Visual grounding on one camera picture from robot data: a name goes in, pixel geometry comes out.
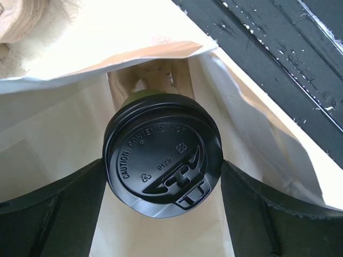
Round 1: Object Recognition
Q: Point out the brown pulp cup carrier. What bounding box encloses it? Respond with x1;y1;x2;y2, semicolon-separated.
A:
1;0;49;43

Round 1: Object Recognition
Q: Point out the brown paper bag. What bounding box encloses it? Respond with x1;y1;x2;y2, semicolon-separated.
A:
1;41;342;256

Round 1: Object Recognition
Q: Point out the green paper coffee cup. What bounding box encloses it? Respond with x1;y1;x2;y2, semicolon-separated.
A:
121;89;163;108

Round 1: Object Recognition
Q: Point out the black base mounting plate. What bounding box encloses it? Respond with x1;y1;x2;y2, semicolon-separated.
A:
176;1;342;165

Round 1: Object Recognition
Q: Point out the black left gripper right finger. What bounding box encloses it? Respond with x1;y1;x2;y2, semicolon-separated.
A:
221;161;342;256

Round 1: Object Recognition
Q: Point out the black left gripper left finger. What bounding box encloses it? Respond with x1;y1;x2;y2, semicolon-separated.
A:
1;159;106;256

